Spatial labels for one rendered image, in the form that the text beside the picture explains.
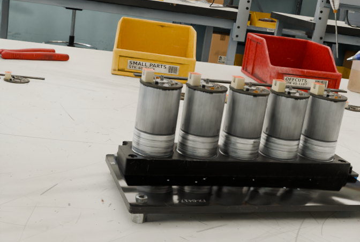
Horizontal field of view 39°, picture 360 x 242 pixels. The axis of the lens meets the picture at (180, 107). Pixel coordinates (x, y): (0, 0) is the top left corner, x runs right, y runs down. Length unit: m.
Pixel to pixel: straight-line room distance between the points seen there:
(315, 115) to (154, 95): 0.11
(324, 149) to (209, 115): 0.08
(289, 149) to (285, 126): 0.01
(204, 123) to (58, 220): 0.10
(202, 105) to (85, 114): 0.16
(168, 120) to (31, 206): 0.09
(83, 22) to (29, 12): 0.48
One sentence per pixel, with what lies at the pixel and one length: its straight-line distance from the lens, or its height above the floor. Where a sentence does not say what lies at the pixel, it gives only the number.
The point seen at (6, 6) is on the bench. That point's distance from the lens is 3.31.
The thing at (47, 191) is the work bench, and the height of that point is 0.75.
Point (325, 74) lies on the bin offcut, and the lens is 0.69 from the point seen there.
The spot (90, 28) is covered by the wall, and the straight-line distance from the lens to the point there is 4.75.
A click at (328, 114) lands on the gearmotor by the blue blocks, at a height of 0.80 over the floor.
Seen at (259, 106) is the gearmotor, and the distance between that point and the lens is 0.30.
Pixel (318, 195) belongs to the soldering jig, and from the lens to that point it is 0.31.
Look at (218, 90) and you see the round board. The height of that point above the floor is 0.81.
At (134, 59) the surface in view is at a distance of 0.61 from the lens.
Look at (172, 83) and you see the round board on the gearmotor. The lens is 0.29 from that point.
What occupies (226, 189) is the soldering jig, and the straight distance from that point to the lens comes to 0.29.
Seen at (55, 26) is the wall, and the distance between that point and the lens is 4.76.
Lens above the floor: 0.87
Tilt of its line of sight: 14 degrees down
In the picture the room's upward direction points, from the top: 8 degrees clockwise
